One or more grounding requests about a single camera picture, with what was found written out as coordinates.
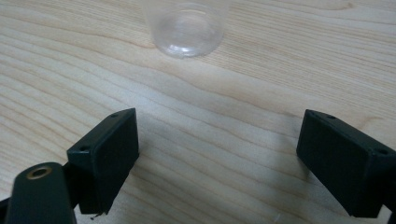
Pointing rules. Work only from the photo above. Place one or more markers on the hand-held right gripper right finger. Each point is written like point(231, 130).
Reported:
point(345, 161)

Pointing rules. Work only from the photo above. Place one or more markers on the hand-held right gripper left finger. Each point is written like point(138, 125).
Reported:
point(106, 161)

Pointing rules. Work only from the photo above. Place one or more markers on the clear plastic cup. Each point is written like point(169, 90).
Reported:
point(187, 29)

